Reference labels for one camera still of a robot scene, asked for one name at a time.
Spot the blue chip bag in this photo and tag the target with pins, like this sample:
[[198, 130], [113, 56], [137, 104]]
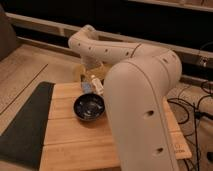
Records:
[[86, 87]]

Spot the yellow round stool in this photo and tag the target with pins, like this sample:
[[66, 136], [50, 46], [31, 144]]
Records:
[[99, 72]]

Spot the dark blue bowl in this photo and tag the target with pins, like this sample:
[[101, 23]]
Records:
[[89, 107]]

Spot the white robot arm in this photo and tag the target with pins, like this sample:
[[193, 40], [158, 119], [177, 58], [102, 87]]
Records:
[[134, 88]]

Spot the white plastic bottle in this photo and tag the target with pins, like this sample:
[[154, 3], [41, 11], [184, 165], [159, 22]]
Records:
[[97, 84]]

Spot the dark green floor mat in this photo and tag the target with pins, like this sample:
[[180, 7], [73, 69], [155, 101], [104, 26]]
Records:
[[23, 139]]

